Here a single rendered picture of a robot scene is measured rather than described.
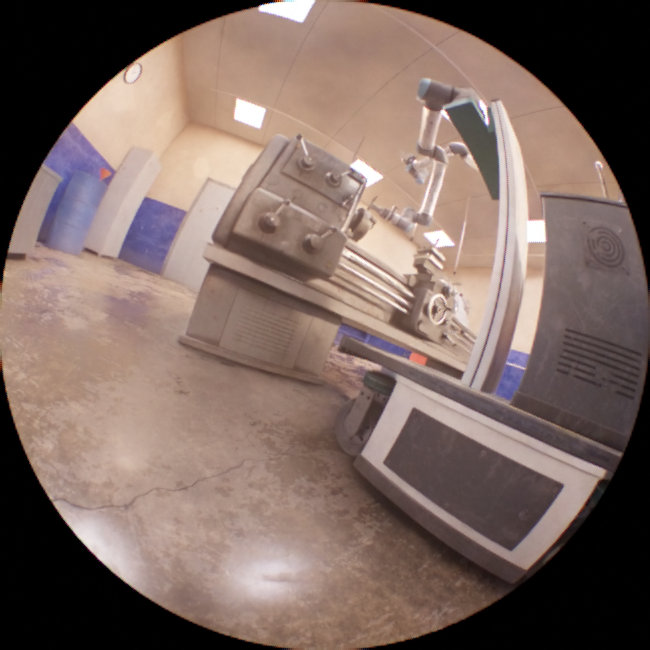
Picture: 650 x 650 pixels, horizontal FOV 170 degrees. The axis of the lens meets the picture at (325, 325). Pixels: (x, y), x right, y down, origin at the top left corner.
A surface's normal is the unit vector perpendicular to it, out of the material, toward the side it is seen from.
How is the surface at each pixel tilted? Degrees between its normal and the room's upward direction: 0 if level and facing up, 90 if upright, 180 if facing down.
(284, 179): 90
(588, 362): 90
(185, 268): 90
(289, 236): 90
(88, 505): 0
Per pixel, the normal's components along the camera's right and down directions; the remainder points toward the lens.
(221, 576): 0.37, -0.93
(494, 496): -0.76, -0.30
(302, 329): 0.40, 0.17
